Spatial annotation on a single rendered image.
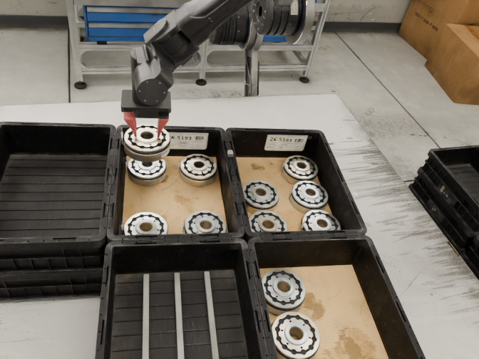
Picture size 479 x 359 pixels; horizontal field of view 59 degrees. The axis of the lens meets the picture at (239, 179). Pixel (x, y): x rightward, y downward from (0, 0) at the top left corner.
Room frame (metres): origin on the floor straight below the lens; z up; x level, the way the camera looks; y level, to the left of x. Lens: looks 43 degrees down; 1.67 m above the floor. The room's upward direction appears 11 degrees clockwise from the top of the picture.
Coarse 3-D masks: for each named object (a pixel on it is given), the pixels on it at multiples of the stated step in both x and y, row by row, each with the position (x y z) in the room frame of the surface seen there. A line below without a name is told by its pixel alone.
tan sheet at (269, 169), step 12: (240, 168) 0.94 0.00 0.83; (252, 168) 0.95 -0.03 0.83; (264, 168) 0.96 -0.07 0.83; (276, 168) 0.97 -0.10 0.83; (252, 180) 0.90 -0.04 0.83; (264, 180) 0.91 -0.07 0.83; (276, 180) 0.92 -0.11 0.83; (288, 192) 0.88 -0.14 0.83; (288, 204) 0.83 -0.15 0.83; (288, 216) 0.79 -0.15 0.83; (300, 216) 0.80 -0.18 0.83; (288, 228) 0.75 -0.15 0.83
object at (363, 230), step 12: (228, 132) 0.97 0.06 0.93; (264, 132) 1.01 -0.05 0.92; (276, 132) 1.02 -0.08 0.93; (288, 132) 1.03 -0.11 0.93; (300, 132) 1.04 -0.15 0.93; (312, 132) 1.05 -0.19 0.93; (228, 144) 0.92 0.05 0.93; (324, 144) 1.00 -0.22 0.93; (336, 168) 0.91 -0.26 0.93; (240, 180) 0.78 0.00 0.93; (240, 192) 0.74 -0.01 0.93; (348, 192) 0.82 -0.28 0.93; (240, 204) 0.70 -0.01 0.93; (360, 216) 0.74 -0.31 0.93; (360, 228) 0.71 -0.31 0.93
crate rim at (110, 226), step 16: (128, 128) 0.90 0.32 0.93; (176, 128) 0.94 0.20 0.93; (192, 128) 0.95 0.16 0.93; (208, 128) 0.97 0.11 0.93; (224, 144) 0.93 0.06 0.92; (112, 176) 0.71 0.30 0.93; (112, 192) 0.66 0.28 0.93; (112, 208) 0.61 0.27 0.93; (112, 224) 0.57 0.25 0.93; (240, 224) 0.64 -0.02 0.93; (112, 240) 0.53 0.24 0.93; (128, 240) 0.54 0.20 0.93
